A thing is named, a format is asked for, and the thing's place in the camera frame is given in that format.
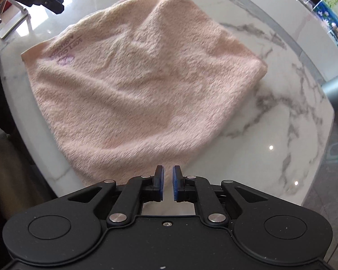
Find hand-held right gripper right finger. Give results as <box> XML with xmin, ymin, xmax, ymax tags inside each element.
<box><xmin>172</xmin><ymin>164</ymin><xmax>268</xmax><ymax>226</ymax></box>

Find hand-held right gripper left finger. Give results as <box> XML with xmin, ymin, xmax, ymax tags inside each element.
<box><xmin>68</xmin><ymin>165</ymin><xmax>165</xmax><ymax>226</ymax></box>

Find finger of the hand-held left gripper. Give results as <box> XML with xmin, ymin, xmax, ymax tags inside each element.
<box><xmin>41</xmin><ymin>0</ymin><xmax>65</xmax><ymax>15</ymax></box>

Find pink terry towel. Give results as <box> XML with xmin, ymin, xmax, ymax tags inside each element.
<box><xmin>21</xmin><ymin>0</ymin><xmax>269</xmax><ymax>187</ymax></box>

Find white desk stand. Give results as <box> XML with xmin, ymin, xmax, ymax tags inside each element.
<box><xmin>0</xmin><ymin>1</ymin><xmax>32</xmax><ymax>39</ymax></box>

